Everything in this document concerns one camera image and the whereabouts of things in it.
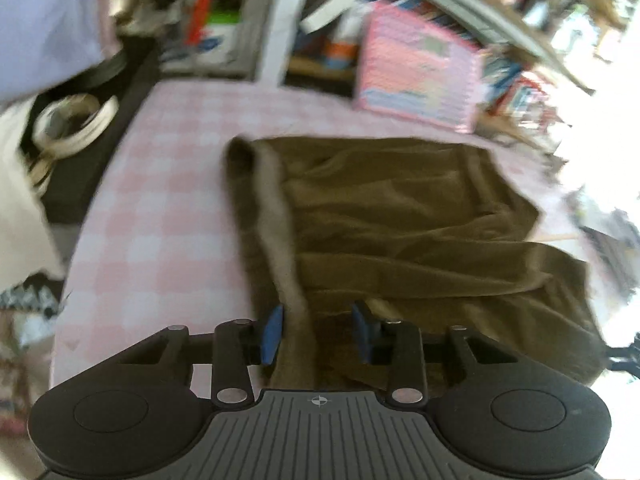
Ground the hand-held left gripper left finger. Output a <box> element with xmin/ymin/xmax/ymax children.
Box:
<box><xmin>122</xmin><ymin>304</ymin><xmax>286</xmax><ymax>407</ymax></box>

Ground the white coiled cable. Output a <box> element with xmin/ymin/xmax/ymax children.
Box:
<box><xmin>31</xmin><ymin>94</ymin><xmax>120</xmax><ymax>153</ymax></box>

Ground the pink checked cartoon mat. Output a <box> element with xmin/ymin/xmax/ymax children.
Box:
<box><xmin>50</xmin><ymin>80</ymin><xmax>596</xmax><ymax>401</ymax></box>

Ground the pink chart board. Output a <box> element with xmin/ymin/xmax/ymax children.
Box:
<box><xmin>352</xmin><ymin>0</ymin><xmax>486</xmax><ymax>135</ymax></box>

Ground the red plastic item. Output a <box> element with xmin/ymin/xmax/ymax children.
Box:
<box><xmin>187</xmin><ymin>0</ymin><xmax>215</xmax><ymax>46</ymax></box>

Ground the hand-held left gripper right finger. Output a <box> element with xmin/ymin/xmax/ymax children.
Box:
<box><xmin>350</xmin><ymin>301</ymin><xmax>518</xmax><ymax>407</ymax></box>

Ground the olive brown garment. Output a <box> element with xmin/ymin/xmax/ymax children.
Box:
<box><xmin>222</xmin><ymin>135</ymin><xmax>606</xmax><ymax>391</ymax></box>

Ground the white shelf unit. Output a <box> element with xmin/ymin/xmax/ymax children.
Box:
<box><xmin>160</xmin><ymin>0</ymin><xmax>596</xmax><ymax>96</ymax></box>

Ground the lavender cloth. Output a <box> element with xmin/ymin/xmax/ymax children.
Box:
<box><xmin>0</xmin><ymin>0</ymin><xmax>108</xmax><ymax>106</ymax></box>

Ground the white-edged dark book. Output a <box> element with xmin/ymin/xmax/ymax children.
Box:
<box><xmin>300</xmin><ymin>0</ymin><xmax>386</xmax><ymax>33</ymax></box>

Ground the white cloth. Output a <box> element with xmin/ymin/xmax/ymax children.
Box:
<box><xmin>0</xmin><ymin>105</ymin><xmax>66</xmax><ymax>281</ymax></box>

